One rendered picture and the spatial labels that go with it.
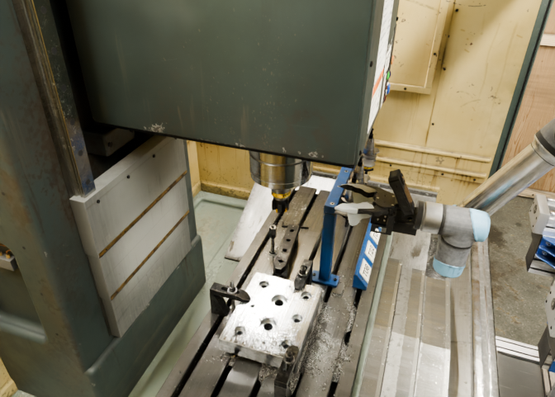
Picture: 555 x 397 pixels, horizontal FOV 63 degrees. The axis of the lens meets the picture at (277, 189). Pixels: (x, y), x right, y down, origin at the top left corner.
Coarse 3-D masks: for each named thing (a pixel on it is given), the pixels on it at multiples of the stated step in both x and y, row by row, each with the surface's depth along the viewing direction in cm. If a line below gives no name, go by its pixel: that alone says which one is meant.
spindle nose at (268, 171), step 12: (252, 156) 108; (264, 156) 104; (276, 156) 103; (252, 168) 110; (264, 168) 106; (276, 168) 105; (288, 168) 105; (300, 168) 106; (312, 168) 112; (264, 180) 108; (276, 180) 107; (288, 180) 107; (300, 180) 108
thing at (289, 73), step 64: (128, 0) 90; (192, 0) 86; (256, 0) 82; (320, 0) 78; (384, 0) 85; (128, 64) 98; (192, 64) 93; (256, 64) 88; (320, 64) 84; (384, 64) 108; (128, 128) 108; (192, 128) 101; (256, 128) 96; (320, 128) 91
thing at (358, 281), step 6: (378, 228) 182; (366, 234) 173; (366, 240) 170; (372, 240) 174; (366, 246) 168; (360, 252) 164; (360, 258) 161; (366, 258) 164; (360, 264) 159; (354, 276) 155; (360, 276) 155; (354, 282) 156; (360, 282) 155; (366, 282) 157; (360, 288) 157; (366, 288) 156
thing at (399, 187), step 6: (390, 174) 106; (396, 174) 105; (402, 174) 106; (390, 180) 105; (396, 180) 104; (402, 180) 105; (390, 186) 107; (396, 186) 105; (402, 186) 105; (396, 192) 106; (402, 192) 106; (408, 192) 109; (396, 198) 107; (402, 198) 107; (408, 198) 107; (402, 204) 107; (408, 204) 107; (414, 204) 111; (402, 210) 108; (408, 210) 108
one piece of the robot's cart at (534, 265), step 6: (528, 252) 177; (528, 258) 175; (534, 258) 170; (528, 264) 173; (534, 264) 170; (540, 264) 169; (546, 264) 168; (528, 270) 172; (534, 270) 171; (540, 270) 171; (546, 270) 169; (552, 270) 168; (552, 276) 170
